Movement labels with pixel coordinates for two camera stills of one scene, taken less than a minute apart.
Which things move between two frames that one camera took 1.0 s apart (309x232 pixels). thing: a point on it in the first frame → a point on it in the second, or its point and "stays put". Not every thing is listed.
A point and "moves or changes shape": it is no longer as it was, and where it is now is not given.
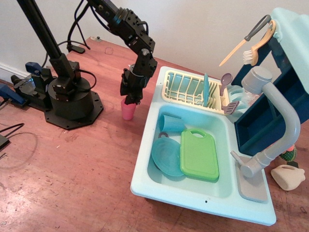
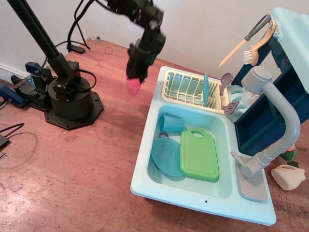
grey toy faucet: x=251 y=179 stays put
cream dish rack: x=189 y=89 stays put
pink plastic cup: x=128 y=110 moves or changes shape
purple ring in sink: x=163 y=133 stays put
